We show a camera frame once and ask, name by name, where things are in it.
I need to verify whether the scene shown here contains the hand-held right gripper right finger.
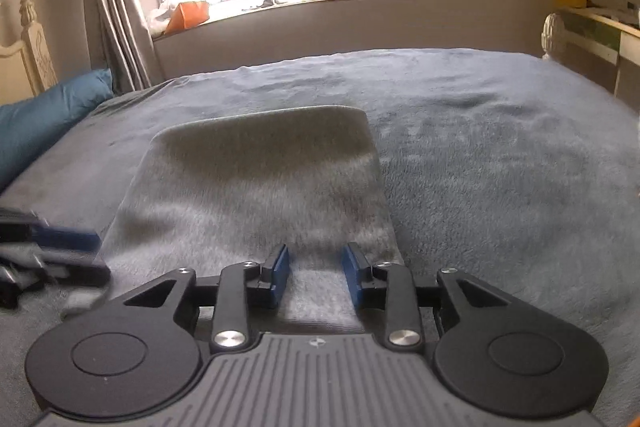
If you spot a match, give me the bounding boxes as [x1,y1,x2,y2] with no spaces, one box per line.
[342,242,510,350]

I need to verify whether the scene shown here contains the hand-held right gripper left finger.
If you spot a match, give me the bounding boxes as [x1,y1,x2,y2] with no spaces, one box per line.
[124,243,292,353]

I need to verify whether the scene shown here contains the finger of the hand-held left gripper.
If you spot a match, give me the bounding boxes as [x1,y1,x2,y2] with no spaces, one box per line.
[32,219,101,253]
[37,257,112,289]

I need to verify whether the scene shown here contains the grey sweatpants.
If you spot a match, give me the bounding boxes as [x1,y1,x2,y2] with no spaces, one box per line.
[60,105,405,334]

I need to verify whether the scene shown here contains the teal pillow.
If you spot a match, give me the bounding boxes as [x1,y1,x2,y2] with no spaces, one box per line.
[0,68,115,194]

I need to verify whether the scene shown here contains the cream headboard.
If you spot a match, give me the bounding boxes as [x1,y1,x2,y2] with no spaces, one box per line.
[0,0,60,98]

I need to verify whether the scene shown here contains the grey bed blanket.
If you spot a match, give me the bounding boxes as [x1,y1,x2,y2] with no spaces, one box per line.
[0,47,640,427]

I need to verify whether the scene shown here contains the orange bag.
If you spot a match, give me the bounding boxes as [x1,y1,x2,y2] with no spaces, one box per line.
[164,1,210,36]

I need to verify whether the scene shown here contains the wooden desk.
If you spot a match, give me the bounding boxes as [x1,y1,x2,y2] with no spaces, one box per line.
[555,4,640,112]

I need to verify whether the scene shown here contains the bed corner post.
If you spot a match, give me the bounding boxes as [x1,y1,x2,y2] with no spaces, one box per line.
[541,12,567,61]

